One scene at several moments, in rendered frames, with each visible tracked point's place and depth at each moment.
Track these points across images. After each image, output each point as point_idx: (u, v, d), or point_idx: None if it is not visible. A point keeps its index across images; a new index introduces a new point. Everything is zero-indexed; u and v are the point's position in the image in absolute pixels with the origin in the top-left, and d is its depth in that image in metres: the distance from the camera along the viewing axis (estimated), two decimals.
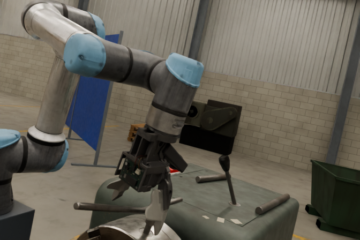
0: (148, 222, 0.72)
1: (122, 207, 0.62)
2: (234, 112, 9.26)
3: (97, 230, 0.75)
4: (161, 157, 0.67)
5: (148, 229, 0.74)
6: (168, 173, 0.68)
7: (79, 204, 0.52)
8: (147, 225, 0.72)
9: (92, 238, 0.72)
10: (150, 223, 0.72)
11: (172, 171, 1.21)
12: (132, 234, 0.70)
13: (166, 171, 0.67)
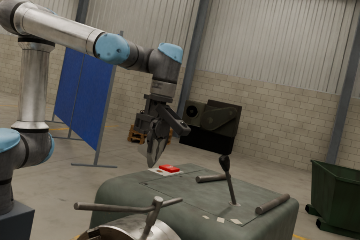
0: (148, 222, 0.72)
1: (122, 207, 0.62)
2: (234, 112, 9.26)
3: (97, 230, 0.75)
4: (156, 114, 0.95)
5: (148, 229, 0.74)
6: (157, 125, 0.93)
7: (80, 204, 0.52)
8: (147, 225, 0.72)
9: (92, 238, 0.72)
10: (150, 223, 0.72)
11: (172, 171, 1.21)
12: (132, 234, 0.70)
13: (153, 121, 0.93)
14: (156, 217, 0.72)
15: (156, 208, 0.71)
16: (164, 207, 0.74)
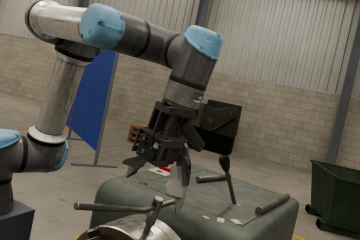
0: (148, 222, 0.72)
1: (122, 207, 0.62)
2: (234, 112, 9.26)
3: (97, 230, 0.75)
4: (179, 133, 0.65)
5: (148, 229, 0.74)
6: (186, 150, 0.66)
7: (80, 204, 0.52)
8: (147, 225, 0.72)
9: (92, 238, 0.72)
10: (150, 223, 0.72)
11: None
12: (132, 234, 0.70)
13: (184, 147, 0.65)
14: (156, 217, 0.72)
15: (156, 208, 0.71)
16: (164, 207, 0.74)
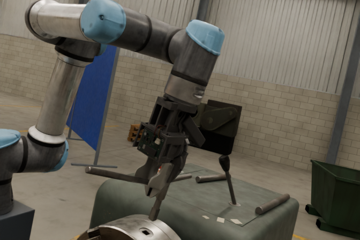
0: (158, 196, 0.71)
1: (133, 177, 0.61)
2: (234, 112, 9.26)
3: (97, 230, 0.75)
4: (180, 128, 0.65)
5: (158, 204, 0.73)
6: (187, 145, 0.66)
7: (91, 167, 0.51)
8: (157, 199, 0.71)
9: (92, 238, 0.72)
10: (160, 197, 0.71)
11: None
12: (132, 234, 0.70)
13: (185, 143, 0.65)
14: (166, 191, 0.71)
15: None
16: (174, 181, 0.73)
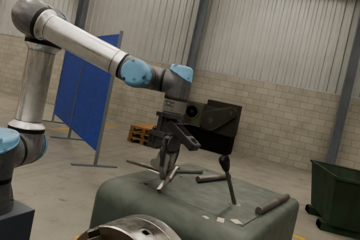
0: (165, 177, 1.00)
1: (148, 164, 1.10)
2: (234, 112, 9.26)
3: (97, 230, 0.75)
4: (168, 130, 1.02)
5: (166, 184, 0.97)
6: (169, 141, 1.00)
7: (128, 159, 1.18)
8: (165, 180, 0.99)
9: (92, 238, 0.72)
10: (165, 176, 0.99)
11: None
12: (132, 234, 0.70)
13: (165, 137, 1.00)
14: (170, 172, 1.00)
15: (171, 169, 1.02)
16: (181, 171, 1.00)
